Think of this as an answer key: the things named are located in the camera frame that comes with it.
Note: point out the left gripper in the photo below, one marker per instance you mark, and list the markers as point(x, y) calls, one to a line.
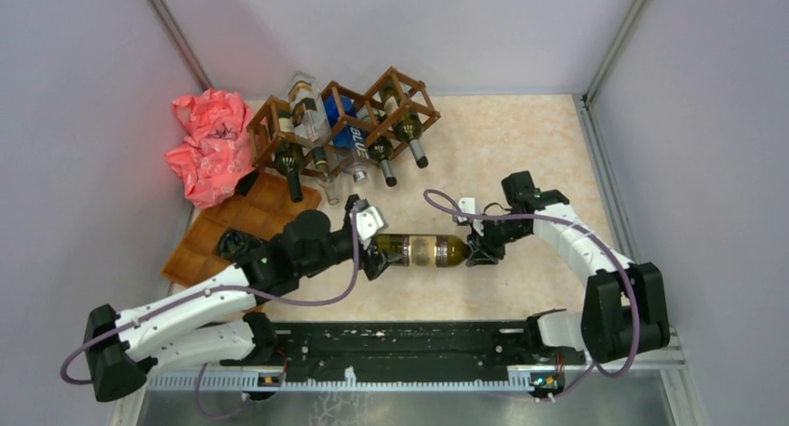
point(372, 266)

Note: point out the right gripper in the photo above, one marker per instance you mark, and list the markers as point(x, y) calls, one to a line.
point(475, 240)

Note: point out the clear glass bottle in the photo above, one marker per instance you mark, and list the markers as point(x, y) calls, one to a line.
point(327, 181)

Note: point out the dark green wine bottle front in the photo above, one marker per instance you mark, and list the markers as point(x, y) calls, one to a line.
point(381, 150)

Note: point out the dark green wine bottle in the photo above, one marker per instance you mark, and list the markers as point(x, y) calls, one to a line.
point(409, 128)
point(381, 150)

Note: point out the brown wooden wine rack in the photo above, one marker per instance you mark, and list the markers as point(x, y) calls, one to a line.
point(265, 131)

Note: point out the blue square glass bottle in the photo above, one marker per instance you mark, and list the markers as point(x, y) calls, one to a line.
point(354, 158)

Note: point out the clear labelled liquor bottle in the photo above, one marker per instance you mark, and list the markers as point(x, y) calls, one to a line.
point(309, 116)

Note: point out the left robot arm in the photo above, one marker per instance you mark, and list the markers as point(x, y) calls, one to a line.
point(213, 321)

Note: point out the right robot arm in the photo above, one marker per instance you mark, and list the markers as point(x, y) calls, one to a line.
point(624, 307)

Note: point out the wooden compartment tray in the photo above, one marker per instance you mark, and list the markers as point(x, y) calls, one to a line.
point(262, 212)

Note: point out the rolled dark belt upper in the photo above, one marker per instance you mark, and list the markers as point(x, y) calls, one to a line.
point(234, 244)

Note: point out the pink plastic bag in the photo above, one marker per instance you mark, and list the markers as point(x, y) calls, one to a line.
point(216, 151)

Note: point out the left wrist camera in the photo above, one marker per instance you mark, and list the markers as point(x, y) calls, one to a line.
point(369, 222)

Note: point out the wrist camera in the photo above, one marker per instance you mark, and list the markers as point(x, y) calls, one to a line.
point(369, 222)
point(466, 205)

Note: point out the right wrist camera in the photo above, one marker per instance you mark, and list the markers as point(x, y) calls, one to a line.
point(466, 205)

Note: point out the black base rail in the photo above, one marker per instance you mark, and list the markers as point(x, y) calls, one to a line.
point(485, 356)

